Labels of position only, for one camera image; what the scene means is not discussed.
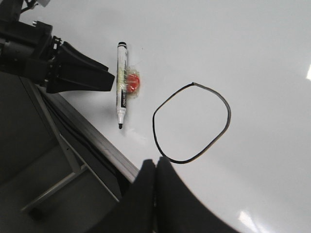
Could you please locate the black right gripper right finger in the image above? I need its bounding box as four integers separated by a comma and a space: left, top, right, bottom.
155, 157, 233, 233

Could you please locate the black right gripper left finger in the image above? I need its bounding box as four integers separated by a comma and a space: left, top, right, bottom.
87, 159, 156, 233

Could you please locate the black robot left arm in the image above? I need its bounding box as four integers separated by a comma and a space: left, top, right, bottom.
0, 0, 115, 94

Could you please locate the white whiteboard with aluminium frame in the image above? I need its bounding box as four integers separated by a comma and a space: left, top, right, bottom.
20, 0, 311, 233

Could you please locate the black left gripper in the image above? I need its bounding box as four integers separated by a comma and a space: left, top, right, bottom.
0, 20, 115, 94

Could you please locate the white black whiteboard marker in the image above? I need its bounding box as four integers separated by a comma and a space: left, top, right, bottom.
116, 42, 128, 129

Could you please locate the grey metal table frame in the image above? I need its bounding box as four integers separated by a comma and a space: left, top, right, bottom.
0, 73, 117, 233

